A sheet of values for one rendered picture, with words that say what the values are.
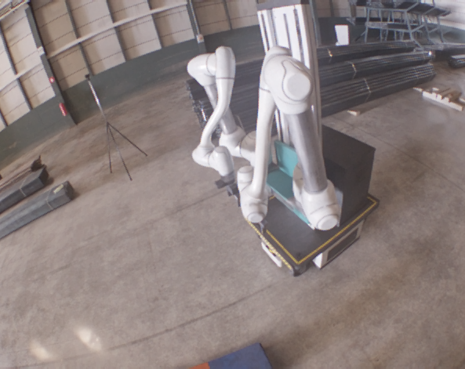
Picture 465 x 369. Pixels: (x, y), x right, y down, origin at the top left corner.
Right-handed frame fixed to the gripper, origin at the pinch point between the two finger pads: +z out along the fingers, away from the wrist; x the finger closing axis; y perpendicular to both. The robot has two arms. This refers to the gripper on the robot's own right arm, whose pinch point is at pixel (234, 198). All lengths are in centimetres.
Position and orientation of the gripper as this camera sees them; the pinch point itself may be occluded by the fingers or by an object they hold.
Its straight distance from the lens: 156.1
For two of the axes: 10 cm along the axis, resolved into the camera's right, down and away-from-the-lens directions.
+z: 2.1, 7.7, 6.0
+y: 8.6, -4.4, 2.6
